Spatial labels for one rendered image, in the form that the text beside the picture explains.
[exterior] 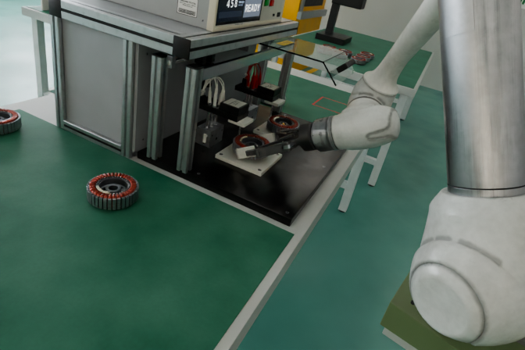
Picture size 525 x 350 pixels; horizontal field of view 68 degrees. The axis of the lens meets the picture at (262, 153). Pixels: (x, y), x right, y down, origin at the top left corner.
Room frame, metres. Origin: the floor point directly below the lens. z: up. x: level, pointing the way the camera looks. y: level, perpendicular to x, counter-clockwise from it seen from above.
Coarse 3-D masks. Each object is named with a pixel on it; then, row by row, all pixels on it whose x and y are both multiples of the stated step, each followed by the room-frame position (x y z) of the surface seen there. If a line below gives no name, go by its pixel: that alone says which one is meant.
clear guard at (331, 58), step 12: (288, 36) 1.44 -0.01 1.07; (276, 48) 1.21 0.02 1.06; (288, 48) 1.23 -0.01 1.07; (300, 48) 1.26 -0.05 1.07; (312, 48) 1.31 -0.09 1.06; (324, 48) 1.35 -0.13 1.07; (324, 60) 1.17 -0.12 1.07; (336, 60) 1.25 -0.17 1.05; (348, 60) 1.36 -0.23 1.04; (336, 72) 1.19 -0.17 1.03; (348, 72) 1.29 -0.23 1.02; (336, 84) 1.13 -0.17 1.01
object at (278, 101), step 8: (240, 88) 1.27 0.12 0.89; (248, 88) 1.27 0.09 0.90; (264, 88) 1.24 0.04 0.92; (272, 88) 1.25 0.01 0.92; (280, 88) 1.28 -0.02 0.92; (248, 96) 1.29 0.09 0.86; (256, 96) 1.25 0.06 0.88; (264, 96) 1.24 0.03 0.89; (272, 96) 1.23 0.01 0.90; (272, 104) 1.23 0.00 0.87; (280, 104) 1.25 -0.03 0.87
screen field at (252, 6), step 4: (248, 0) 1.15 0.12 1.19; (252, 0) 1.17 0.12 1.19; (256, 0) 1.19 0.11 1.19; (260, 0) 1.22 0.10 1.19; (248, 4) 1.15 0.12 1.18; (252, 4) 1.17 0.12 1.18; (256, 4) 1.20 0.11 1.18; (260, 4) 1.22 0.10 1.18; (248, 8) 1.15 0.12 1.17; (252, 8) 1.18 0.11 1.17; (256, 8) 1.20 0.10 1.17; (260, 8) 1.22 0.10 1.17; (244, 12) 1.13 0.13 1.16; (248, 12) 1.16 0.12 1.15; (252, 12) 1.18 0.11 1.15; (256, 12) 1.20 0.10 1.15; (244, 16) 1.13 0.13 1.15; (248, 16) 1.16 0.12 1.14
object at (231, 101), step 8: (200, 104) 1.05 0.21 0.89; (208, 104) 1.05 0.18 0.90; (216, 104) 1.06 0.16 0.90; (224, 104) 1.02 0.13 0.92; (232, 104) 1.03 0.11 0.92; (240, 104) 1.04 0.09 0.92; (248, 104) 1.06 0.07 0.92; (208, 112) 1.04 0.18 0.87; (216, 112) 1.03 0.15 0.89; (224, 112) 1.02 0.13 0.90; (232, 112) 1.01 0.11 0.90; (240, 112) 1.01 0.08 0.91; (208, 120) 1.04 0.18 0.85; (216, 120) 1.09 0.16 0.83; (232, 120) 1.01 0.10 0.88; (240, 120) 1.02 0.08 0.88; (248, 120) 1.03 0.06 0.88
